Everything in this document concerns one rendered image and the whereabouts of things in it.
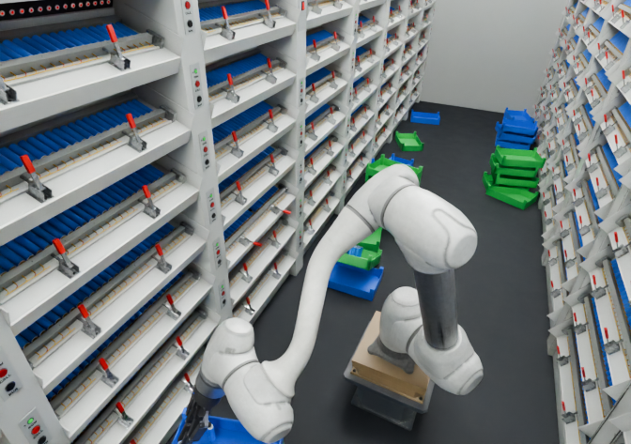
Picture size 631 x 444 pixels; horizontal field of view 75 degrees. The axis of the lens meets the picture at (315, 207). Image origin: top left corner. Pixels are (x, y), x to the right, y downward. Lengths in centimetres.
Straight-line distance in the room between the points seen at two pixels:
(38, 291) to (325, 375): 123
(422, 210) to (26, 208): 80
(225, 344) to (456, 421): 114
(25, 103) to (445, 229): 83
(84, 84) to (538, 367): 203
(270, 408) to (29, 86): 79
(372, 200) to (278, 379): 46
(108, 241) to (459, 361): 104
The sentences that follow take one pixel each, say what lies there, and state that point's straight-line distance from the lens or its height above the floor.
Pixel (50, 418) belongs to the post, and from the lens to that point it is 123.
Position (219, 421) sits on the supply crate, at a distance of 141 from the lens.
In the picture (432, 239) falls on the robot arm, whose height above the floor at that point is 104.
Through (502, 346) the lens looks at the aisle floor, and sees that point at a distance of 223.
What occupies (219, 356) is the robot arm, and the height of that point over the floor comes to 75.
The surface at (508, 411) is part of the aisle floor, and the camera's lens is 201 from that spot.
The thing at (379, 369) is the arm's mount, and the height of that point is 28.
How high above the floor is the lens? 156
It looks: 32 degrees down
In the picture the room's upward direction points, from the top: 2 degrees clockwise
